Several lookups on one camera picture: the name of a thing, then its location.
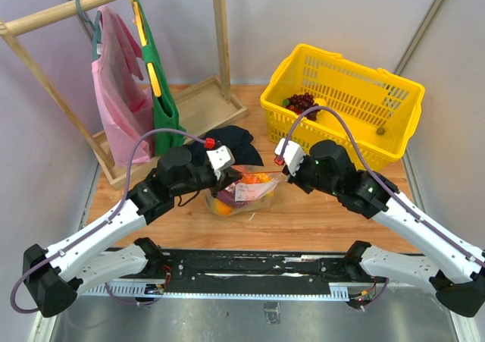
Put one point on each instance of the yellow clothes hanger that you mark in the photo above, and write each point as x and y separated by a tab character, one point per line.
138	21

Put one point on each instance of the yellow plastic basket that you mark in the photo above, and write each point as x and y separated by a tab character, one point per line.
381	111

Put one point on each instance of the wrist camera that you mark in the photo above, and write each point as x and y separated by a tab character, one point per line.
289	154
220	157

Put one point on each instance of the clear zip top bag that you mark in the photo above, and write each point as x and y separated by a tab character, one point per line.
250	197

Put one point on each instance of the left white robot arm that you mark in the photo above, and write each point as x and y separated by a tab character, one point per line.
57	275

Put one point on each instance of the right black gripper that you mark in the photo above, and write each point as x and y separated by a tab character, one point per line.
297	178

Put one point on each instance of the wooden clothes rack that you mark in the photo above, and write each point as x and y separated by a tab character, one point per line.
202	107

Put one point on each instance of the purple eggplant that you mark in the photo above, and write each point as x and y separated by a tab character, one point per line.
227	197

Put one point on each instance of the dark navy cloth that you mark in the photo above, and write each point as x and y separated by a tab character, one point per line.
238	140

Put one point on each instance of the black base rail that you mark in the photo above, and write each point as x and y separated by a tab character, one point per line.
249	273

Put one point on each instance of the orange tangerine fruit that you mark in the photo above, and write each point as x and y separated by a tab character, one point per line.
222	208

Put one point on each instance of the orange tangerines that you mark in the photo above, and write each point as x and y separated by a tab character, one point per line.
256	178

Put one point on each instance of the purple grape bunch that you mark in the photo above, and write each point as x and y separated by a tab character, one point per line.
298	103

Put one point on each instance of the teal clothes hanger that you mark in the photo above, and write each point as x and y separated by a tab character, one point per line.
89	27

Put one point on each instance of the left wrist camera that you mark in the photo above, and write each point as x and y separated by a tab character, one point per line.
220	157

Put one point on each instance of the yellow lemon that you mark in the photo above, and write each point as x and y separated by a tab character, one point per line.
320	103

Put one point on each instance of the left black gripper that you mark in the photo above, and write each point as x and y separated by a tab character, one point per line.
226	176

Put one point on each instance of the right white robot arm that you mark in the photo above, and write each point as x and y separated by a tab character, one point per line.
448	267

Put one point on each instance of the green shirt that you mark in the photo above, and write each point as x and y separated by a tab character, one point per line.
165	112

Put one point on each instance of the pink shirt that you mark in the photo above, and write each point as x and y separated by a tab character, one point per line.
126	110

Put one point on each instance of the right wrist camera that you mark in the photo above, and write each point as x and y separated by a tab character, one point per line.
289	154

